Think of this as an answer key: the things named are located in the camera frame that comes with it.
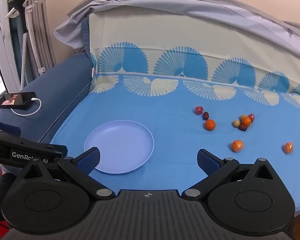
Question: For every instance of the lilac plastic plate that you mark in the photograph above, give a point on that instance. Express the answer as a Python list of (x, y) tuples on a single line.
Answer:
[(118, 145)]

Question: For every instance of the small yellow fruit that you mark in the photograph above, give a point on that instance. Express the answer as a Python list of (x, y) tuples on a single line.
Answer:
[(243, 116), (236, 123)]

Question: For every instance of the dark red plum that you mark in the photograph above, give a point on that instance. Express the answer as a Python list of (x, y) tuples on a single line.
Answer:
[(242, 128)]

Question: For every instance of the dark purple plum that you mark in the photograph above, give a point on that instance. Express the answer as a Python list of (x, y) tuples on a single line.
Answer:
[(205, 115)]

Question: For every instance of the small red apple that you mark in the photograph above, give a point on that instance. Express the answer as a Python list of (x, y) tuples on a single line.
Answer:
[(251, 116)]

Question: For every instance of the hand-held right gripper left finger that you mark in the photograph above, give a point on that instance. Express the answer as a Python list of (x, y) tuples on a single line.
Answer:
[(88, 160)]

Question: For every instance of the red white marbled ball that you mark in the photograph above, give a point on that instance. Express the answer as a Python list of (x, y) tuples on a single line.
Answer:
[(199, 110)]

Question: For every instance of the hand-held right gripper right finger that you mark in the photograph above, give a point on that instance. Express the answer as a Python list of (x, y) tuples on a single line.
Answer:
[(207, 162)]

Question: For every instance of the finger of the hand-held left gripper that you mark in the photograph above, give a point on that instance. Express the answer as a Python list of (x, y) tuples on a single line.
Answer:
[(60, 151)]

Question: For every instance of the black smartphone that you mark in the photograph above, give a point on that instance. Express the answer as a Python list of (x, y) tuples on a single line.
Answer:
[(15, 100)]

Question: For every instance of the blue fan-print bed sheet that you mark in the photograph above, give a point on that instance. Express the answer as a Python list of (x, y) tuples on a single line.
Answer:
[(165, 100)]

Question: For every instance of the grey cover cloth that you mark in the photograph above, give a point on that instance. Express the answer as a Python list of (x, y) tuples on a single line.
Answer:
[(190, 7)]

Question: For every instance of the orange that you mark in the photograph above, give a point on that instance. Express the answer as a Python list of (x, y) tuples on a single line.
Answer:
[(210, 125), (288, 147), (246, 121), (237, 145)]

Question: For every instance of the dark blue sofa armrest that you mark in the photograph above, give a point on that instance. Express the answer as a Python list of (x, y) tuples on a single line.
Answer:
[(57, 92)]

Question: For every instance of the white window frame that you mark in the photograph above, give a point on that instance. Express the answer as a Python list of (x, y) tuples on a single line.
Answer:
[(2, 42)]

